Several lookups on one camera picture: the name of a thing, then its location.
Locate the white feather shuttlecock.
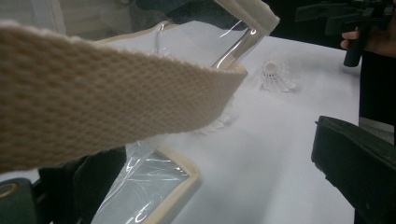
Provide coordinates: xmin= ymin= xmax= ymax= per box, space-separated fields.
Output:
xmin=260 ymin=59 xmax=299 ymax=94
xmin=191 ymin=96 xmax=239 ymax=136

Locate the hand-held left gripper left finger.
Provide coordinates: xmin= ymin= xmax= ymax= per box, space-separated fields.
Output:
xmin=37 ymin=145 xmax=128 ymax=224

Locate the white tabletop board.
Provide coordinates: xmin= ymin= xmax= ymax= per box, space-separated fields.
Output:
xmin=92 ymin=20 xmax=362 ymax=224

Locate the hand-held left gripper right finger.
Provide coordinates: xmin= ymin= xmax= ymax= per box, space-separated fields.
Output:
xmin=311 ymin=115 xmax=396 ymax=224

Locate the clear plastic bag beige trim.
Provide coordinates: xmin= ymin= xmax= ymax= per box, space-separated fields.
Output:
xmin=0 ymin=0 xmax=281 ymax=224

